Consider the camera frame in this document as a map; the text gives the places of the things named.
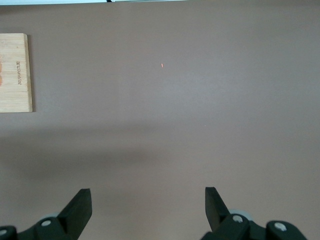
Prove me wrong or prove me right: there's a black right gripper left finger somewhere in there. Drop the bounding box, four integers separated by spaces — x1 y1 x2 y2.
18 188 92 240

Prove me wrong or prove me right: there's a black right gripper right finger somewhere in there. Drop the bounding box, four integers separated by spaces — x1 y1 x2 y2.
201 186 253 240

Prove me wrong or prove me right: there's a brown table cloth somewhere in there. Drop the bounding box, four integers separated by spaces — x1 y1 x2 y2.
0 1 320 240

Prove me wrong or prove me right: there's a bamboo cutting board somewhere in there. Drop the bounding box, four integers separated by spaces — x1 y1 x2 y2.
0 33 34 114

